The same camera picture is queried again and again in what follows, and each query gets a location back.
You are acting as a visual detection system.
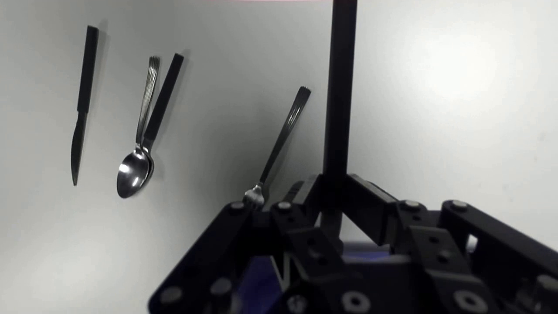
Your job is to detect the silver metal spoon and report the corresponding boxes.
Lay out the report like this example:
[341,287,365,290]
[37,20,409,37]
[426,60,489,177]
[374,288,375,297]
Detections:
[116,55,163,201]

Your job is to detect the silver metal fork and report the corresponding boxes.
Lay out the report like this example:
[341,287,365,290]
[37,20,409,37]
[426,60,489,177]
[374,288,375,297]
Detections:
[243,86,313,210]

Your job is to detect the black handled spoon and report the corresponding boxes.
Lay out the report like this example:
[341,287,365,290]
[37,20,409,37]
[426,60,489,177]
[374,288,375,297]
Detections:
[138,53,187,156]

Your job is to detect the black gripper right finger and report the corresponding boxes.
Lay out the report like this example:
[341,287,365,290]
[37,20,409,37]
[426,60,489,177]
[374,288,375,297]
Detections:
[341,173,558,314]

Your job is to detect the black knife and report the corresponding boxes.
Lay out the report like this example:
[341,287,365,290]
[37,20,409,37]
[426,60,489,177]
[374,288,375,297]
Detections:
[70,25,102,189]

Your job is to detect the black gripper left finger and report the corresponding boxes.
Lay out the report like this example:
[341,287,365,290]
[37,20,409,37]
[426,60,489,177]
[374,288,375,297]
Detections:
[147,173,342,314]

